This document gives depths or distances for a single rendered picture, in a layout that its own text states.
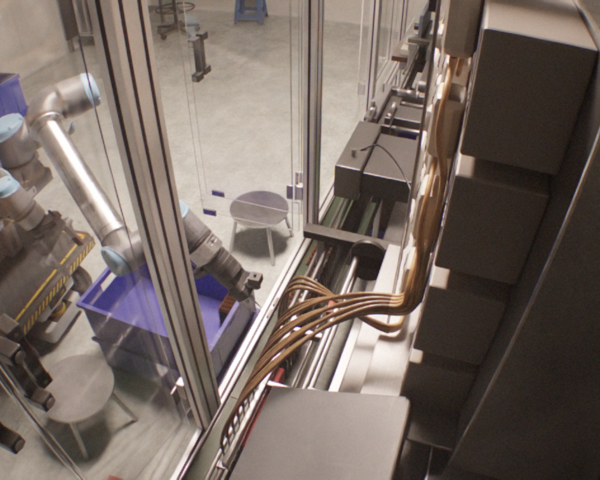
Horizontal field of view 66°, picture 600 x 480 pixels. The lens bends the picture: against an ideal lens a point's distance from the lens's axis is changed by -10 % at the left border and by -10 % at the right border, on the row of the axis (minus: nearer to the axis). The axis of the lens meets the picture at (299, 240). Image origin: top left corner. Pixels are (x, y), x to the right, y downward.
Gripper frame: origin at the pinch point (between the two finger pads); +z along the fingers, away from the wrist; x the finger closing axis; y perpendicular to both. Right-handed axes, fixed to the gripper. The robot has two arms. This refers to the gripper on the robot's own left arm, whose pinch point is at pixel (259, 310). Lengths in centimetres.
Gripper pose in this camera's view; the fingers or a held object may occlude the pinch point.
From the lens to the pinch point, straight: 138.3
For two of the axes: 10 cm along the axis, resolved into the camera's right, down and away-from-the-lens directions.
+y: 6.8, -4.0, -6.1
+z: 6.6, 7.0, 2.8
